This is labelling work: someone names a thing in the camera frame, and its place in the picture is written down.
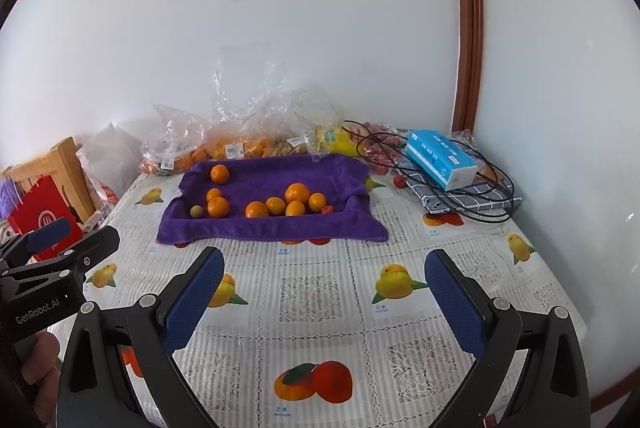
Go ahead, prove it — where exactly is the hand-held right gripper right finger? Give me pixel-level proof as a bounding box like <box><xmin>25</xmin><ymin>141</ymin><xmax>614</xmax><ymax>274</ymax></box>
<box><xmin>424</xmin><ymin>249</ymin><xmax>591</xmax><ymax>428</ymax></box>

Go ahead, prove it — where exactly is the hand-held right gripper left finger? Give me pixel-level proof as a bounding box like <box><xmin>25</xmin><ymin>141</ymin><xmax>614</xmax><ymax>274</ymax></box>
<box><xmin>59</xmin><ymin>247</ymin><xmax>226</xmax><ymax>428</ymax></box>

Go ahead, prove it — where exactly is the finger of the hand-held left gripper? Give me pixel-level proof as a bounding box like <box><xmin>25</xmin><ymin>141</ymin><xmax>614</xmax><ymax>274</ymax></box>
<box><xmin>0</xmin><ymin>217</ymin><xmax>71</xmax><ymax>261</ymax></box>
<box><xmin>0</xmin><ymin>226</ymin><xmax>121</xmax><ymax>281</ymax></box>

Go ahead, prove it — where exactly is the purple towel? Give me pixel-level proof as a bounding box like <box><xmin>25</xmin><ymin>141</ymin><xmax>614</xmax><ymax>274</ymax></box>
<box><xmin>156</xmin><ymin>154</ymin><xmax>390</xmax><ymax>245</ymax></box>

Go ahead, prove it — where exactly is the bag of red fruits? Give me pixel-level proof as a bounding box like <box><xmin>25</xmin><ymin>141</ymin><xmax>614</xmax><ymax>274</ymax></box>
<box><xmin>357</xmin><ymin>122</ymin><xmax>416</xmax><ymax>174</ymax></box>

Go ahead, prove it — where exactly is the person's left hand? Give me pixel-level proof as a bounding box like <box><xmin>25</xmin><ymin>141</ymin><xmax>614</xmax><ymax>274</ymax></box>
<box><xmin>20</xmin><ymin>330</ymin><xmax>63</xmax><ymax>426</ymax></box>

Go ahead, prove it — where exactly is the red paper shopping bag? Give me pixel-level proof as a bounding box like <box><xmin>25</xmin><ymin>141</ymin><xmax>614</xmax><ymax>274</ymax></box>
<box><xmin>7</xmin><ymin>174</ymin><xmax>85</xmax><ymax>261</ymax></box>

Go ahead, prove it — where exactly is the white bag with red print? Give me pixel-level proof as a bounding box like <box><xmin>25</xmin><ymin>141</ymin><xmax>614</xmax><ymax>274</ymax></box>
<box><xmin>82</xmin><ymin>168</ymin><xmax>121</xmax><ymax>219</ymax></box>

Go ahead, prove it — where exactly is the wooden chair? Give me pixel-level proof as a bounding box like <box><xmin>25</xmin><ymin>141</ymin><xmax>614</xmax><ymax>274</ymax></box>
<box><xmin>0</xmin><ymin>137</ymin><xmax>96</xmax><ymax>221</ymax></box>

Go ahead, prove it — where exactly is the white plastic bag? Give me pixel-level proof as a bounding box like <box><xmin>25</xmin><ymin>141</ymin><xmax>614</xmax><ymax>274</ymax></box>
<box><xmin>75</xmin><ymin>123</ymin><xmax>146</xmax><ymax>189</ymax></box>

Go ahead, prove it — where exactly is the checkered fabric pouch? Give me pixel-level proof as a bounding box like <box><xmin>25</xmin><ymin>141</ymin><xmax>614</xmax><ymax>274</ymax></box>
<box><xmin>402</xmin><ymin>171</ymin><xmax>523</xmax><ymax>214</ymax></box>

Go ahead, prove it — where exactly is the clear bag of leafy mandarins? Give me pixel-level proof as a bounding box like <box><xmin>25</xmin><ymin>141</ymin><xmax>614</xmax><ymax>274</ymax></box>
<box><xmin>139</xmin><ymin>102</ymin><xmax>208</xmax><ymax>176</ymax></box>

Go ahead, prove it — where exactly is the fruit-print lace tablecloth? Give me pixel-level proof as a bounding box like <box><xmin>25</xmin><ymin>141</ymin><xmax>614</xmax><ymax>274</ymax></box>
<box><xmin>50</xmin><ymin>171</ymin><xmax>586</xmax><ymax>428</ymax></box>

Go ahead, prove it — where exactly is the blue tissue box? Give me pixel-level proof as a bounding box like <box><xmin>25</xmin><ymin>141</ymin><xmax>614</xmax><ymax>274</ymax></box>
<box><xmin>404</xmin><ymin>129</ymin><xmax>478</xmax><ymax>190</ymax></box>

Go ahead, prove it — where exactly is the clear bag of kumquats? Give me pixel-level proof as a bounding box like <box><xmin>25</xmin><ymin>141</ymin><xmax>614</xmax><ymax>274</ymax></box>
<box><xmin>207</xmin><ymin>46</ymin><xmax>296</xmax><ymax>160</ymax></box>

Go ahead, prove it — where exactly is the clear bag of tan longans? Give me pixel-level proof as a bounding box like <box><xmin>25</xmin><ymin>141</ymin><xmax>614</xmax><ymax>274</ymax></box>
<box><xmin>270</xmin><ymin>88</ymin><xmax>346</xmax><ymax>156</ymax></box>

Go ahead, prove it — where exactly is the yellow plastic package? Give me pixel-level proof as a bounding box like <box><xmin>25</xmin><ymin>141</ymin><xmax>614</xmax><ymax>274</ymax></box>
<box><xmin>312</xmin><ymin>124</ymin><xmax>358</xmax><ymax>156</ymax></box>

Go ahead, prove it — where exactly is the black wire basket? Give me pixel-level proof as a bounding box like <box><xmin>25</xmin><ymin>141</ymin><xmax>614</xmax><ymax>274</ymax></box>
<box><xmin>342</xmin><ymin>121</ymin><xmax>516</xmax><ymax>224</ymax></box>

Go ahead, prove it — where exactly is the brown wooden door frame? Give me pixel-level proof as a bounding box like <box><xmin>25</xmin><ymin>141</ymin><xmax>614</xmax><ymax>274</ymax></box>
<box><xmin>447</xmin><ymin>0</ymin><xmax>485</xmax><ymax>132</ymax></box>

